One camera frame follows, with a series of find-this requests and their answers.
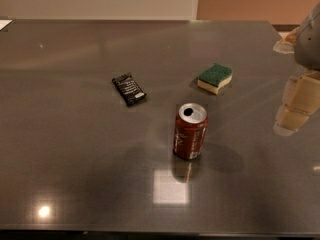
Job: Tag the black snack bar wrapper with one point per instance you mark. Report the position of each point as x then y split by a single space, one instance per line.
128 88

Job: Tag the white paper sheet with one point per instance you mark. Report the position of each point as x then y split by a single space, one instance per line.
4 23

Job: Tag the red coke can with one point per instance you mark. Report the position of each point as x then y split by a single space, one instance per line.
190 128

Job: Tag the green and yellow sponge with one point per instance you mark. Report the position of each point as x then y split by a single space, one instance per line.
215 78

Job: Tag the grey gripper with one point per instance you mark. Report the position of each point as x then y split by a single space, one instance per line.
308 49

